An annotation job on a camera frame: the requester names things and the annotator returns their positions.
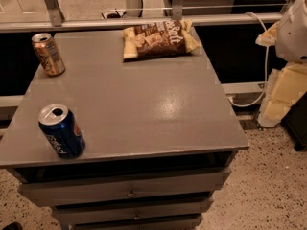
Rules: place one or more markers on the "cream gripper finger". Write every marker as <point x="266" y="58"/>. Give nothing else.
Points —
<point x="268" y="37"/>
<point x="284" y="88"/>

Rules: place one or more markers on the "brown chip bag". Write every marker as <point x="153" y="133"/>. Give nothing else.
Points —
<point x="159" y="39"/>

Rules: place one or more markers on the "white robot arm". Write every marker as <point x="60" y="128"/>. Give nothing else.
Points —
<point x="291" y="35"/>

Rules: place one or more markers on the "orange soda can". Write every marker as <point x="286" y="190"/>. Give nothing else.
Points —
<point x="48" y="54"/>

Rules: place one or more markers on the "blue Pepsi can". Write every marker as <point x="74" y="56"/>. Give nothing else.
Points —
<point x="59" y="126"/>

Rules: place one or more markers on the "metal railing frame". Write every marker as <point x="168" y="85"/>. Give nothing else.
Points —
<point x="70" y="15"/>

